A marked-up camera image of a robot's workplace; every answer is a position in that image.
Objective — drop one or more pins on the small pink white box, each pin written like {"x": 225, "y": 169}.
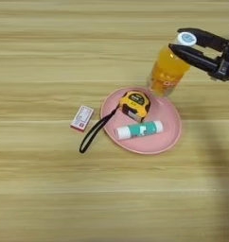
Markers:
{"x": 82, "y": 118}

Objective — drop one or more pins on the pink round plate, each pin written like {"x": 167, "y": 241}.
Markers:
{"x": 151, "y": 143}

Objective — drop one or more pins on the green white glue stick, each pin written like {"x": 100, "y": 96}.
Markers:
{"x": 138, "y": 129}

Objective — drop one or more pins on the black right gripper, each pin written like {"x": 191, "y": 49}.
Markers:
{"x": 226, "y": 63}

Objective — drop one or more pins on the orange juice bottle white cap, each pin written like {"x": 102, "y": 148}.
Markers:
{"x": 168, "y": 71}

